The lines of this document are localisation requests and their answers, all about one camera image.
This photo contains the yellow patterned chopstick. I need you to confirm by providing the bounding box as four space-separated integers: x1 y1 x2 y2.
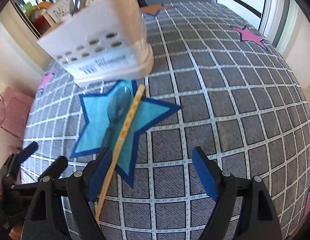
95 85 145 222

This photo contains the dark translucent spoon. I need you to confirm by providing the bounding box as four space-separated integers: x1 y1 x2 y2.
69 0 81 16
101 86 131 147

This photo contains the pink plastic stool stack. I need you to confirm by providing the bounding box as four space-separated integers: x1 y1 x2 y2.
0 87 34 140

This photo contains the grey checked tablecloth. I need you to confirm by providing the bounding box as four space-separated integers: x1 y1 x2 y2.
21 0 310 240

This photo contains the white utensil holder caddy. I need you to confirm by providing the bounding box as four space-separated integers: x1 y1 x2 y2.
38 0 154 87

